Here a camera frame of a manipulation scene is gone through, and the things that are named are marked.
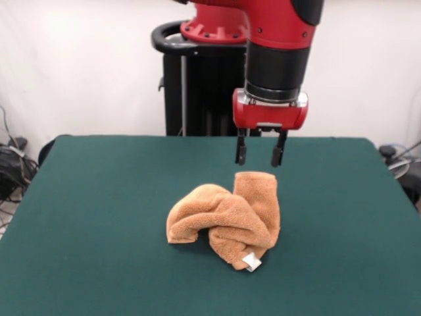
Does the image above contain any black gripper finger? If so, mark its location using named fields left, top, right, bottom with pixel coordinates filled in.
left=234, top=126, right=247, bottom=165
left=270, top=128, right=287, bottom=168

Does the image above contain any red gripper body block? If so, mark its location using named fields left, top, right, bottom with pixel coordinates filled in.
left=232, top=88, right=309, bottom=131

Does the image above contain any tan terry towel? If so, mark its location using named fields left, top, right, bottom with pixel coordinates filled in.
left=166, top=171, right=282, bottom=273

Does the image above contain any black bulky object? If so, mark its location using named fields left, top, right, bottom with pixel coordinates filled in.
left=399, top=171, right=421, bottom=211

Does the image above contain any dark green table cloth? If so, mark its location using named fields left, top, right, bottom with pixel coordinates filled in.
left=0, top=134, right=421, bottom=316

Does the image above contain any small black power brick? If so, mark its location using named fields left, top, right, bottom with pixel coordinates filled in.
left=8, top=136, right=29, bottom=149

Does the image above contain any black robot pedestal with handle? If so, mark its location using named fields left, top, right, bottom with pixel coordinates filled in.
left=151, top=20, right=264, bottom=136

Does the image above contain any bundle of black cables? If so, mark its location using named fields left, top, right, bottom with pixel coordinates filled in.
left=0, top=105, right=40, bottom=238

